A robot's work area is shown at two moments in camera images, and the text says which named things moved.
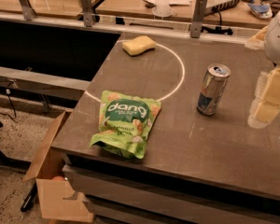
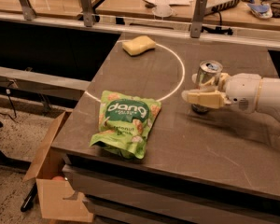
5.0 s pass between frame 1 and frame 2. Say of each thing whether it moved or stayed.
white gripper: moved
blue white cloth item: stayed
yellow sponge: stayed
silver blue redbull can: moved
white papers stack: stayed
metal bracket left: stayed
